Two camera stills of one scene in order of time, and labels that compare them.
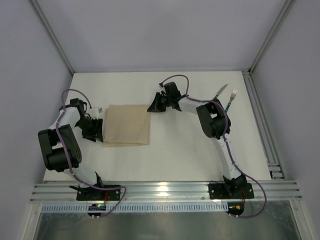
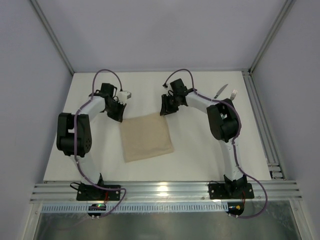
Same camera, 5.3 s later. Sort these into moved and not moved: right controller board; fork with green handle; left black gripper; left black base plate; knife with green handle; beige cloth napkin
Moved: beige cloth napkin; left black gripper
Not moved: left black base plate; knife with green handle; fork with green handle; right controller board
